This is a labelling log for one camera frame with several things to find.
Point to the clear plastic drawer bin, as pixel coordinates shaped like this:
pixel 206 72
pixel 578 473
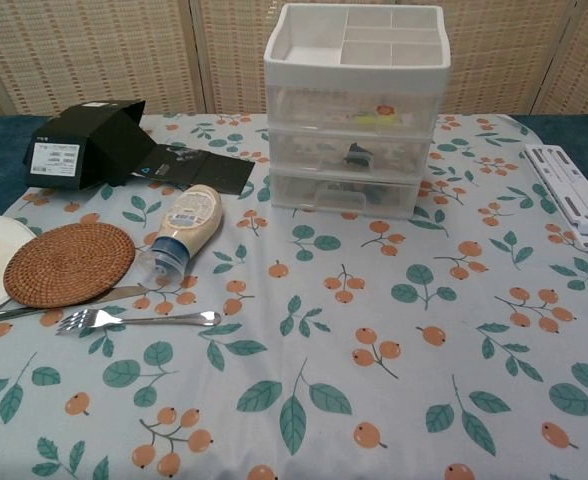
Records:
pixel 299 150

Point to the black bottle cap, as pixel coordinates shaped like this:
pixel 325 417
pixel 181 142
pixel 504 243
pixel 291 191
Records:
pixel 356 152

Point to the clear drawer with colourful packet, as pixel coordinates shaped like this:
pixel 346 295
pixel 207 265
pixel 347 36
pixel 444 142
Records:
pixel 314 107

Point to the mayonnaise squeeze bottle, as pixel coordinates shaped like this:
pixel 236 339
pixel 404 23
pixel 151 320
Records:
pixel 194 215

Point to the flat black cardboard sleeve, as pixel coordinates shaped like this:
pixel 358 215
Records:
pixel 209 172

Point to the floral fruit print tablecloth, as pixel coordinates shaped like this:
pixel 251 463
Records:
pixel 324 350

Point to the colourful packet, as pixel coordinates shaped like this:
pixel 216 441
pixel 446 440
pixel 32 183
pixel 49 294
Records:
pixel 374 116

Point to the steel table knife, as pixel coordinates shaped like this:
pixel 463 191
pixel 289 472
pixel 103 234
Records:
pixel 119 292

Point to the black cardboard box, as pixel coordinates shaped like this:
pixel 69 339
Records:
pixel 104 145

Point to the steel fork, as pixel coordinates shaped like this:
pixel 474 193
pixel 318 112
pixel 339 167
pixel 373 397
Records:
pixel 94 320

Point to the round woven rattan coaster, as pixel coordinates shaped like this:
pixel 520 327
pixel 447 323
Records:
pixel 69 265

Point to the woven folding screen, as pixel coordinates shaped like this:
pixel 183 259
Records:
pixel 99 55

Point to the white folding laptop stand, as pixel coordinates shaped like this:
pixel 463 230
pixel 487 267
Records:
pixel 574 200

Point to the white drawer organizer box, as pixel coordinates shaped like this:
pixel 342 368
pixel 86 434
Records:
pixel 284 65

